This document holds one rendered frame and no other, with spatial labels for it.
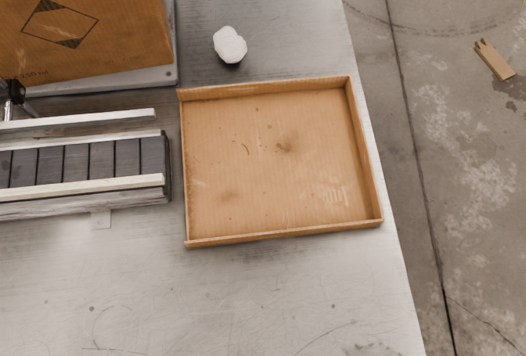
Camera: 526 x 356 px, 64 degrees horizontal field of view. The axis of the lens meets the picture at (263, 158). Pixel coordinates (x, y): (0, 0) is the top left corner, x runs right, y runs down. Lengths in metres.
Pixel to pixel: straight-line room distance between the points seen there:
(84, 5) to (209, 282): 0.43
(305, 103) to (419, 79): 1.19
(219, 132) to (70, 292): 0.33
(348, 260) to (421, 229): 0.98
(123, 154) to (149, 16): 0.21
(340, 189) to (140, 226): 0.32
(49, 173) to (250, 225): 0.31
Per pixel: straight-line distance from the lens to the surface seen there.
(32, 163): 0.72
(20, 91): 0.69
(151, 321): 0.67
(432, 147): 1.77
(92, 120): 0.62
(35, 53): 0.75
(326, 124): 0.74
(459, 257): 1.67
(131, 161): 0.67
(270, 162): 0.70
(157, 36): 0.72
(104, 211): 0.71
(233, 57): 0.77
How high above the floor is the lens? 1.48
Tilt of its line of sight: 68 degrees down
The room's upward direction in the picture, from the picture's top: 5 degrees clockwise
